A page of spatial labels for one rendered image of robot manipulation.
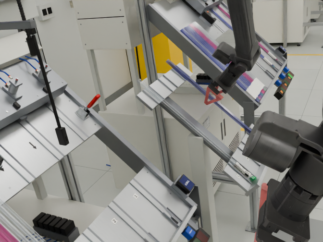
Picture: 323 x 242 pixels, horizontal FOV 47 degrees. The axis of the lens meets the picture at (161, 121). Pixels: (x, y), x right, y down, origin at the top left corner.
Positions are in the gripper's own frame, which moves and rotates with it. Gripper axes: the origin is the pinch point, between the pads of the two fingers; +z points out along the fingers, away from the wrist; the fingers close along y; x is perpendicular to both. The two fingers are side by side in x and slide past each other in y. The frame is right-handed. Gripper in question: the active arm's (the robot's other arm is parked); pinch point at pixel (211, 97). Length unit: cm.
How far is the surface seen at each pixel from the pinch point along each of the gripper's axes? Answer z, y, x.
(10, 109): 3, 64, -35
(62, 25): 122, -127, -147
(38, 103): 6, 55, -33
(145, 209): 10, 52, 8
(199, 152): 13.1, 13.2, 10.4
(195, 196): 10.7, 34.0, 18.1
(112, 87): 182, -180, -96
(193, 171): 22.0, 13.1, 13.9
